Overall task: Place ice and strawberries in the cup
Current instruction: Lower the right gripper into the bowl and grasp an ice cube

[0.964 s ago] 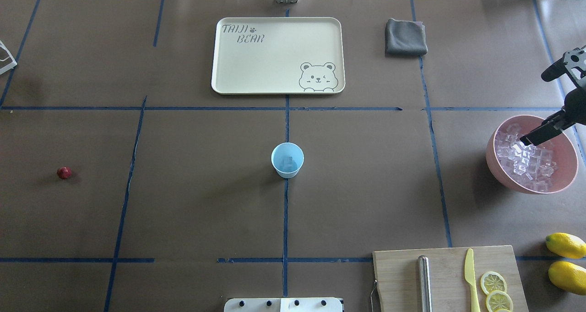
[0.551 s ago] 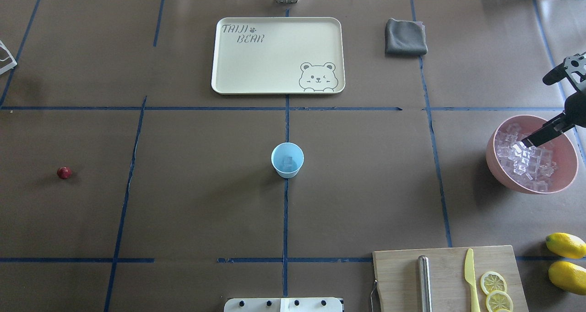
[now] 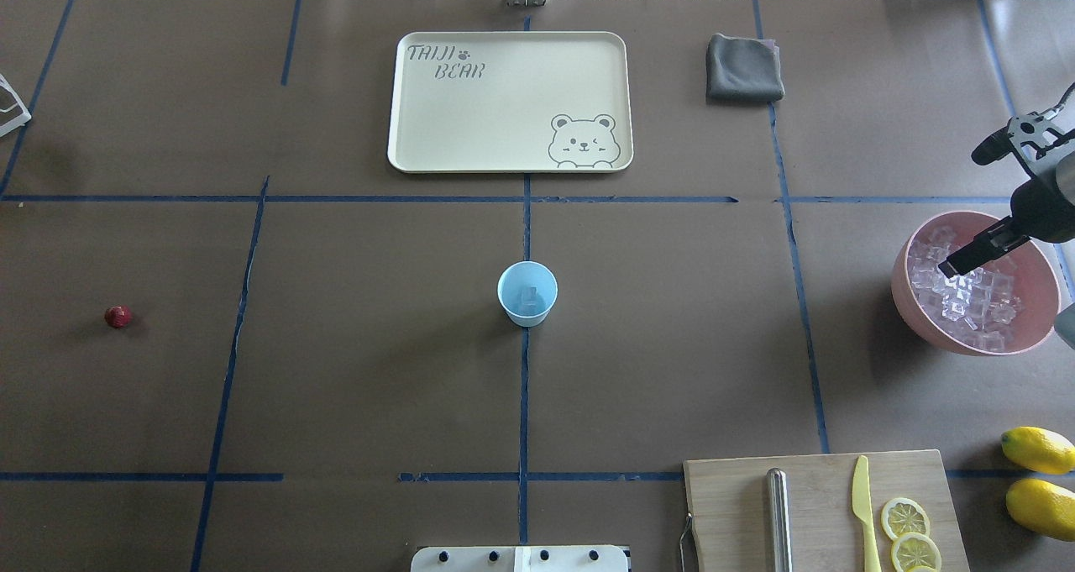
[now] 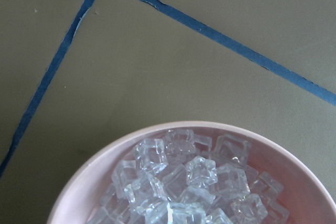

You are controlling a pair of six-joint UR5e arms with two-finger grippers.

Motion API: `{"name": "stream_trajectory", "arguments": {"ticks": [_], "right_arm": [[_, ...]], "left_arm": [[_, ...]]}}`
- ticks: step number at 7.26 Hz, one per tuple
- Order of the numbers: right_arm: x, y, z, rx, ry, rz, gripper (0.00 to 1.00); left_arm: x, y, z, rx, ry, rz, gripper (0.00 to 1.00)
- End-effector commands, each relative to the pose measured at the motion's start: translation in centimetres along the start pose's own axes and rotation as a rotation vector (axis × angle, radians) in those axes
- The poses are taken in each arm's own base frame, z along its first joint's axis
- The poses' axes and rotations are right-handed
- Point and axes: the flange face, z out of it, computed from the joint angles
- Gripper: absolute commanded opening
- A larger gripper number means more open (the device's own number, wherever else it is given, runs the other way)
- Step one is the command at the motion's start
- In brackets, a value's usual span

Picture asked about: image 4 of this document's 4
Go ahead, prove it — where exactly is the pink bowl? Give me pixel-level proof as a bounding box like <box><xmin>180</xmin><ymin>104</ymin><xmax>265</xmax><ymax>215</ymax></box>
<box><xmin>47</xmin><ymin>121</ymin><xmax>335</xmax><ymax>223</ymax></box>

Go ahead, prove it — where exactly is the pile of clear ice cubes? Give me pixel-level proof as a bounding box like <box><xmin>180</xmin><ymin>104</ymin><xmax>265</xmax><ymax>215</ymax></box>
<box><xmin>88</xmin><ymin>129</ymin><xmax>289</xmax><ymax>223</ymax></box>

